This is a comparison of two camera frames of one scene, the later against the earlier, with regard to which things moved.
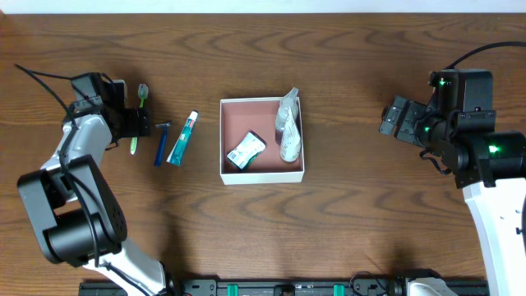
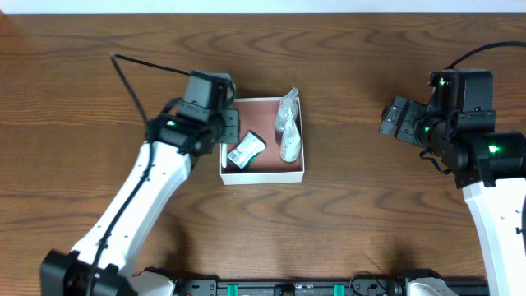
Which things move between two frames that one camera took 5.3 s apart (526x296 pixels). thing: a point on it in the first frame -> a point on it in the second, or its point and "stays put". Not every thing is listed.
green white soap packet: (250, 148) stays put
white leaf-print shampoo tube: (291, 142) stays put
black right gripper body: (409, 122) stays put
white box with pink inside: (241, 116) stays put
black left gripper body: (137, 123) -> (230, 126)
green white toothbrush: (142, 92) -> (223, 154)
